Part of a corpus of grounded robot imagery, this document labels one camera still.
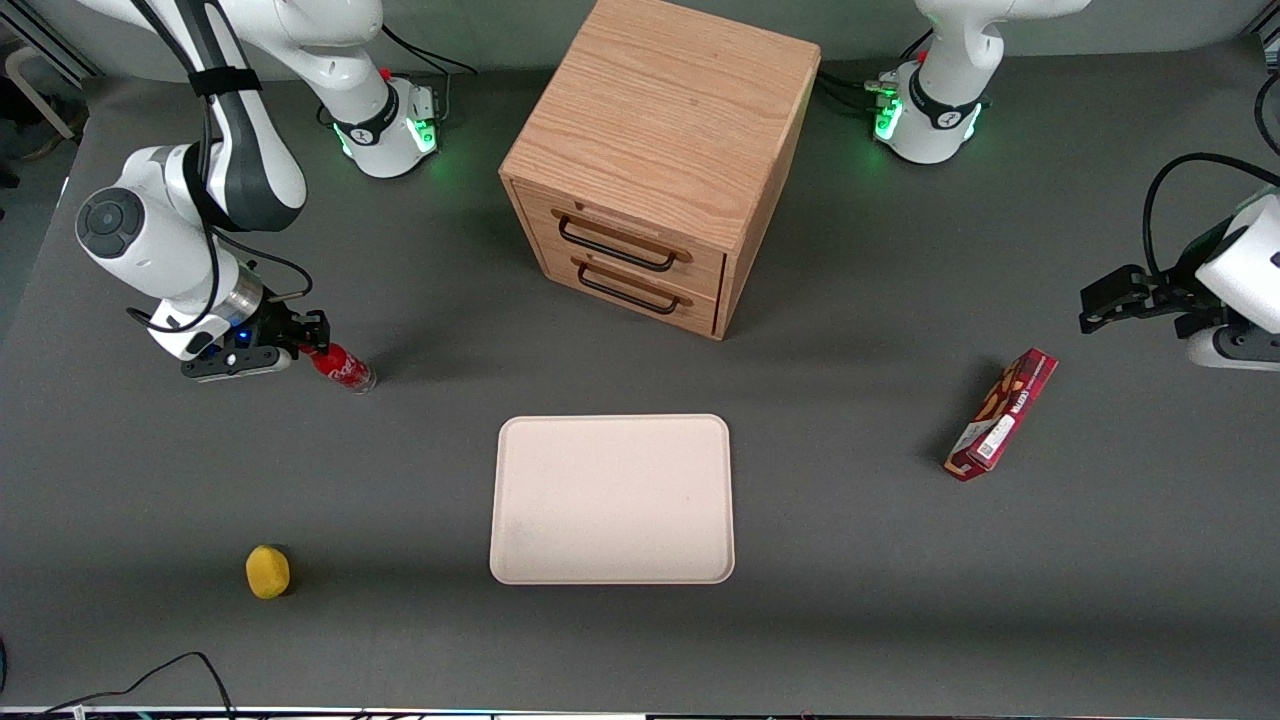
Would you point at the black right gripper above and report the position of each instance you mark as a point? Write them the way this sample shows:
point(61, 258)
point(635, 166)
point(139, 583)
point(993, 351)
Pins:
point(272, 327)

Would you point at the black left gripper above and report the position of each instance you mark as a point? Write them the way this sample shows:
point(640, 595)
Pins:
point(1176, 292)

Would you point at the red coke bottle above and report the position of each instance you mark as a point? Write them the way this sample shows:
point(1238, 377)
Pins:
point(345, 368)

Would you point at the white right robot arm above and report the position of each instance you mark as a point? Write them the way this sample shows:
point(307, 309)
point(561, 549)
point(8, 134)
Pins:
point(250, 150)

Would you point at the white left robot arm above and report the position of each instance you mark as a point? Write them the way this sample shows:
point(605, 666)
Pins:
point(950, 60)

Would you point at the beige rectangular tray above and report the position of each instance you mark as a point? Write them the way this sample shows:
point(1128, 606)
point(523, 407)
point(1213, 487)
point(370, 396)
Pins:
point(612, 500)

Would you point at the red snack box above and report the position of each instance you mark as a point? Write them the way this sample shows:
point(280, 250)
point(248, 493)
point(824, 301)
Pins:
point(1002, 415)

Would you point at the yellow sponge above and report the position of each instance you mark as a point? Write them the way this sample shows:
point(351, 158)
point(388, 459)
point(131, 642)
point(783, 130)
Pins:
point(267, 572)

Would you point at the wooden drawer cabinet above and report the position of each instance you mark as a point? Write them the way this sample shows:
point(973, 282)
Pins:
point(660, 120)

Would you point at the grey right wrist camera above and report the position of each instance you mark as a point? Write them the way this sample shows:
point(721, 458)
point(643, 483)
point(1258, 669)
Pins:
point(235, 364)

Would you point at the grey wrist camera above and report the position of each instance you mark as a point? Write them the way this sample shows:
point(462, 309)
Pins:
point(235, 364)
point(1240, 348)

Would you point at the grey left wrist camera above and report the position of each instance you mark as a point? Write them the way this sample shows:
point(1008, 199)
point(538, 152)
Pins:
point(1240, 348)

